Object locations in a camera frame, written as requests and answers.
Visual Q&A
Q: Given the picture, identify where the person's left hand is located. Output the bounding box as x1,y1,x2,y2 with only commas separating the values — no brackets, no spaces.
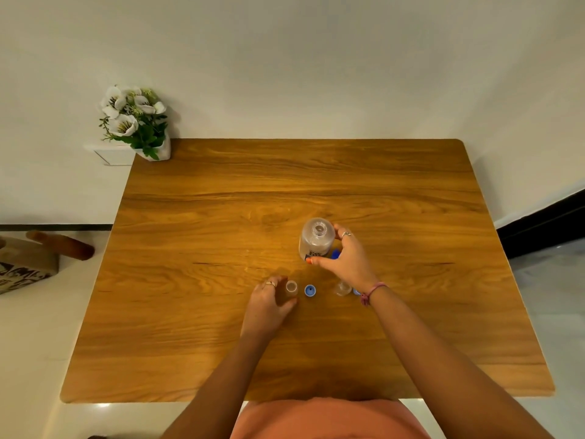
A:
239,274,299,342

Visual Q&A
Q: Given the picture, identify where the person's right hand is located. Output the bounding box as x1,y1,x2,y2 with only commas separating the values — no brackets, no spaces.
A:
305,223,381,296

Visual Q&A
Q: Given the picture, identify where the large clear solution bottle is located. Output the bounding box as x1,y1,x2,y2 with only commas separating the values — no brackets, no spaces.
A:
298,217,337,262

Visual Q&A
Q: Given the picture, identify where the person's left forearm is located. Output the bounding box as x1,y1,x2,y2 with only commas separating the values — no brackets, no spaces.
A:
162,333,271,439

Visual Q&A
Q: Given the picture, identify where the person's right forearm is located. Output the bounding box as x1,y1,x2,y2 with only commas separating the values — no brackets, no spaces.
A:
367,285,556,439

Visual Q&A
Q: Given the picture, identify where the person's orange shirt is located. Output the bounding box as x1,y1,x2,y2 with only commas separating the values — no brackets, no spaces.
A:
230,397,432,439

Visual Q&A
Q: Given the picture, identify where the white flower potted plant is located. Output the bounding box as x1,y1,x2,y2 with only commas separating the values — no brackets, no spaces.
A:
98,85,172,162

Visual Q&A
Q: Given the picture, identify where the brown patterned bag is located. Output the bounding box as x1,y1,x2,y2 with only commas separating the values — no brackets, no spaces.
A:
0,230,96,296

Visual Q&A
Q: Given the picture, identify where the pink wrist bracelet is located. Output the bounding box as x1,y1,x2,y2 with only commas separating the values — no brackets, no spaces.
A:
360,282,389,307

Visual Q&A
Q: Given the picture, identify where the white wall socket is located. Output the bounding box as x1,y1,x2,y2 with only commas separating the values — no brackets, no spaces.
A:
83,143,137,167

